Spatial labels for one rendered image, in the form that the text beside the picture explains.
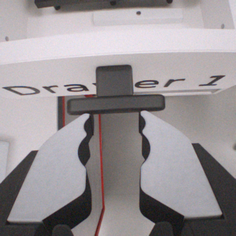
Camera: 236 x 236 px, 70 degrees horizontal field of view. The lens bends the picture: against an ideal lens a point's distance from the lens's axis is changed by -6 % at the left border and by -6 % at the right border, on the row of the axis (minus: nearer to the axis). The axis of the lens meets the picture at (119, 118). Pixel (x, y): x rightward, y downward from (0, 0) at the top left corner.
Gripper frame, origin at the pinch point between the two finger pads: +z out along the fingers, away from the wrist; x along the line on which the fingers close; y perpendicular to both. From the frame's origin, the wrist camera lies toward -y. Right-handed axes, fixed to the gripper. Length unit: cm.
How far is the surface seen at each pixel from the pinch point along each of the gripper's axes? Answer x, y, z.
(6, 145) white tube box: -18.4, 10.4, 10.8
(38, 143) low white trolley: -13.2, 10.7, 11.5
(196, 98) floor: 45, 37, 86
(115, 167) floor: -5, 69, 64
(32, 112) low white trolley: -14.3, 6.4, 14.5
